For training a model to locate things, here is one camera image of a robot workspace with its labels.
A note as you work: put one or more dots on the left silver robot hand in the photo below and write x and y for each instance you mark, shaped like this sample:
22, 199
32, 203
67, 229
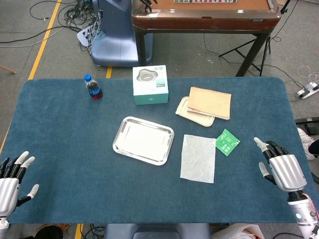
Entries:
8, 185

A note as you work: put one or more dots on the silver metal tray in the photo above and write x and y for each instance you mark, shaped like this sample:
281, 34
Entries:
143, 140

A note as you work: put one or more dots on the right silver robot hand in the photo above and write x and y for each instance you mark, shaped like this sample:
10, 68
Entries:
286, 169

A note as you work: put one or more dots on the blue background robot body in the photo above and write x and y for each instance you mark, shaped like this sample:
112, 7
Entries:
114, 37

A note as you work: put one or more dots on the beige container lid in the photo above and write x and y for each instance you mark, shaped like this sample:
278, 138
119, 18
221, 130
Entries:
183, 109

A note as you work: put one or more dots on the white shoe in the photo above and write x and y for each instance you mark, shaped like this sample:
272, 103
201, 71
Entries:
304, 142

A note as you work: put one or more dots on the white paper sheet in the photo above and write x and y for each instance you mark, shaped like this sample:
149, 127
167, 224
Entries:
198, 159

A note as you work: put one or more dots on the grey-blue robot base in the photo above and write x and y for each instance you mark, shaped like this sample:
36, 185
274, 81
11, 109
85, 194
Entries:
154, 231

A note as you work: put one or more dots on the white plastic bag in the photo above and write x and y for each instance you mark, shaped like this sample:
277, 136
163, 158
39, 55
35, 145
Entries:
239, 232

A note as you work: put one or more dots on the background robot black-fingered hand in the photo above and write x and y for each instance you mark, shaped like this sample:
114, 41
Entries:
147, 3

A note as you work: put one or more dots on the white power strip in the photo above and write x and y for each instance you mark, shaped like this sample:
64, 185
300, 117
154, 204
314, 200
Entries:
307, 90

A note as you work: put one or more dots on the white multi-socket board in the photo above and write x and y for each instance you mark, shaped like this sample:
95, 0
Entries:
83, 37

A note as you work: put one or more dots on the blue felt table cover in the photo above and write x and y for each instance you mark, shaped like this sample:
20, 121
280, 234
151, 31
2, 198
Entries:
74, 149

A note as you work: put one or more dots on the dark red mahjong table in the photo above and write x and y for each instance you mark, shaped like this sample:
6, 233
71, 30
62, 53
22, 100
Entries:
204, 23

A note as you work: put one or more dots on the black metal frame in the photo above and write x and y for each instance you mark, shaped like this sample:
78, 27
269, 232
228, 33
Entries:
309, 124

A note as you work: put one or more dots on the teal white product box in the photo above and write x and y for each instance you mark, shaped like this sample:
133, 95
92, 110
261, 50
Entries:
149, 84

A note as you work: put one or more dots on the black trouser leg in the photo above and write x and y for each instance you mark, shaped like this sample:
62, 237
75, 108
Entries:
314, 149

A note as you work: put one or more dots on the face-up mahjong tile row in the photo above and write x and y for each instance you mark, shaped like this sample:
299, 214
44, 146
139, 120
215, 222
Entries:
204, 1

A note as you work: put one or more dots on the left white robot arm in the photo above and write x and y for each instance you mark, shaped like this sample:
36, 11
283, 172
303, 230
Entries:
3, 221

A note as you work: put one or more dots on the cola bottle blue cap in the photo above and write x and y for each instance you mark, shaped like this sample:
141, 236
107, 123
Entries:
93, 88

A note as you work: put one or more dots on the wooden stick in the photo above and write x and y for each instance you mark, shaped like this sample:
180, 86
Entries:
7, 69

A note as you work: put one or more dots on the green sachet packet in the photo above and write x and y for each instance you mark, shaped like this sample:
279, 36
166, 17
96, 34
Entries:
226, 143

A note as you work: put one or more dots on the black tripod stand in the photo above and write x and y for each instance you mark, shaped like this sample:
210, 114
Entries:
259, 63

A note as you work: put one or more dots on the brown spiral notebook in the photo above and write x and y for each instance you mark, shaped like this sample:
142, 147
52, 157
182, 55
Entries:
210, 102

